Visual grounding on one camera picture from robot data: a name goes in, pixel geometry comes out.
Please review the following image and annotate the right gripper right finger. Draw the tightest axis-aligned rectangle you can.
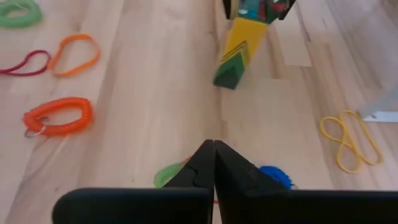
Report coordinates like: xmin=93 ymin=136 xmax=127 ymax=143
xmin=215 ymin=140 xmax=398 ymax=224

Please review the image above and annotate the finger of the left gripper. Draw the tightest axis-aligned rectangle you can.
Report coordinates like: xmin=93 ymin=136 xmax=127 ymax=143
xmin=222 ymin=0 xmax=233 ymax=21
xmin=279 ymin=0 xmax=297 ymax=20

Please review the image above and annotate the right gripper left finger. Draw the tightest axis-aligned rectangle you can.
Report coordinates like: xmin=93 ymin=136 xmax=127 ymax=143
xmin=52 ymin=139 xmax=215 ymax=224

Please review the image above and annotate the yellow green crayon box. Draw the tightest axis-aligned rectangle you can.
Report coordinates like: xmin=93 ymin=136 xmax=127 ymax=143
xmin=213 ymin=0 xmax=292 ymax=91

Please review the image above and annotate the yellow rubber band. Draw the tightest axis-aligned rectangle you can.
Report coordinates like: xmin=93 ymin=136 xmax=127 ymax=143
xmin=319 ymin=110 xmax=384 ymax=174

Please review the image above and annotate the white perforated metal riser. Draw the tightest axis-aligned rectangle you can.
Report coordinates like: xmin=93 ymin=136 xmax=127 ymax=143
xmin=356 ymin=83 xmax=398 ymax=123

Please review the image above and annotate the orange rubber band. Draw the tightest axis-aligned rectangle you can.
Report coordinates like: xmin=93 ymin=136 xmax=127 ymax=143
xmin=47 ymin=33 xmax=101 ymax=78

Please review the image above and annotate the red rubber band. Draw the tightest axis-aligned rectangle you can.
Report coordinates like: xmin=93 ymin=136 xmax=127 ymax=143
xmin=0 ymin=49 xmax=52 ymax=77

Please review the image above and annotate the blue coil wrist keychain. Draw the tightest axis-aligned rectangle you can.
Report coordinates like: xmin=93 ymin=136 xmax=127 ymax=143
xmin=257 ymin=165 xmax=295 ymax=190

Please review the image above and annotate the green coil wrist keychain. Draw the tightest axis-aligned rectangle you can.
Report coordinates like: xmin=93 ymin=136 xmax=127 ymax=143
xmin=153 ymin=161 xmax=187 ymax=189
xmin=0 ymin=0 xmax=44 ymax=29

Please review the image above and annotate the orange coil wrist keychain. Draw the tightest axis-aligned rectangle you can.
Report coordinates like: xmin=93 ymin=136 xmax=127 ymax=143
xmin=22 ymin=96 xmax=95 ymax=139

